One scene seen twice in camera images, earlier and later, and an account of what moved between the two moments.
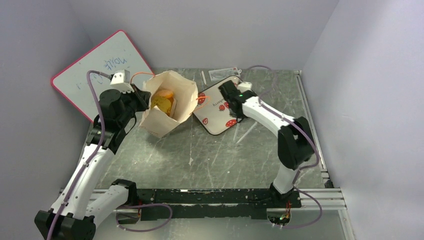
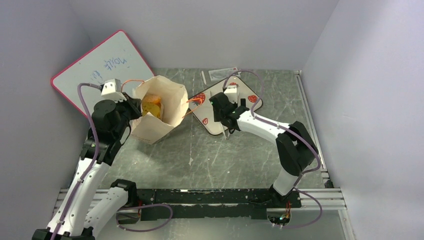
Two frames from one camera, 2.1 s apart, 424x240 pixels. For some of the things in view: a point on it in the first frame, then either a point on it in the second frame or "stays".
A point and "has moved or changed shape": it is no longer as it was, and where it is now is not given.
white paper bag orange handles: [156, 122] has moved or changed shape
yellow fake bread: [164, 104] to [153, 108]
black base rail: [241, 203] stays
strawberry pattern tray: [212, 112] stays
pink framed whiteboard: [116, 53] stays
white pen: [203, 77] stays
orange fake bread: [165, 93] to [154, 99]
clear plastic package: [216, 74] stays
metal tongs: [234, 137] to [227, 134]
